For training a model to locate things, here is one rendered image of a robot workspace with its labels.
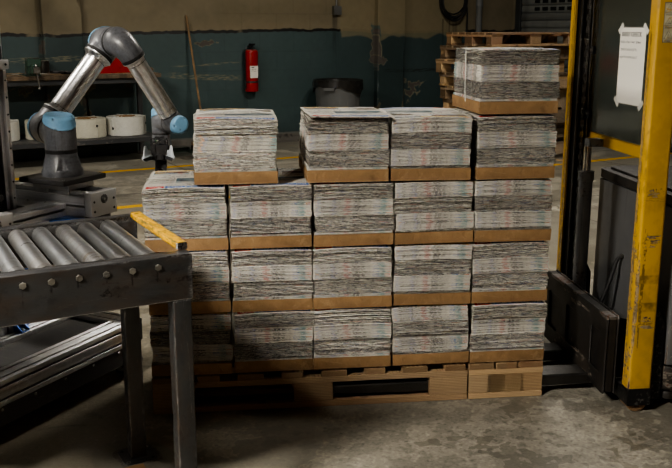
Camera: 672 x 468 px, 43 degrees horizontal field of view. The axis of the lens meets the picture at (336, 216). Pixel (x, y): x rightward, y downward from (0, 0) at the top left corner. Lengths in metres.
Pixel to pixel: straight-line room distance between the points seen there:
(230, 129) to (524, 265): 1.17
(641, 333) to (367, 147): 1.17
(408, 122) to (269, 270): 0.71
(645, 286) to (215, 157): 1.56
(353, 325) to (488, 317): 0.50
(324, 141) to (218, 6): 7.18
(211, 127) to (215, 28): 7.13
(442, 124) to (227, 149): 0.75
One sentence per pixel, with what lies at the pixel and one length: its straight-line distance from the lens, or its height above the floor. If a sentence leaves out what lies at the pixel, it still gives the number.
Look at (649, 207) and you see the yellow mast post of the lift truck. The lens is 3.14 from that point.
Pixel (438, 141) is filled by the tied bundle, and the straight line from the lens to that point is 3.04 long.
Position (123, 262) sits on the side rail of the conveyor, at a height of 0.80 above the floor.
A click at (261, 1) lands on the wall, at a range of 10.28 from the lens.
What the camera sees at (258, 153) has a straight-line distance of 2.97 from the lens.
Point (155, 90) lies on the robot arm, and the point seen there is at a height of 1.12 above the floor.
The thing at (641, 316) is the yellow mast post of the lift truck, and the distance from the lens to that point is 3.24.
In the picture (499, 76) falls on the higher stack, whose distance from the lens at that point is 3.08.
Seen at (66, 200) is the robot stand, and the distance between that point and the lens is 3.33.
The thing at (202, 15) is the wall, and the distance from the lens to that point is 10.00.
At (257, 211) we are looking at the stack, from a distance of 3.01.
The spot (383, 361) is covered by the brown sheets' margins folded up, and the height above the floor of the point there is 0.17.
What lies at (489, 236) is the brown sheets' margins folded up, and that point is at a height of 0.63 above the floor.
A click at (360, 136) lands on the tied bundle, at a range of 2.99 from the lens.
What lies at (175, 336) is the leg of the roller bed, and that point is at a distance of 2.28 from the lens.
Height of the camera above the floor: 1.37
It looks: 12 degrees down
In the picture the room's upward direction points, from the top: straight up
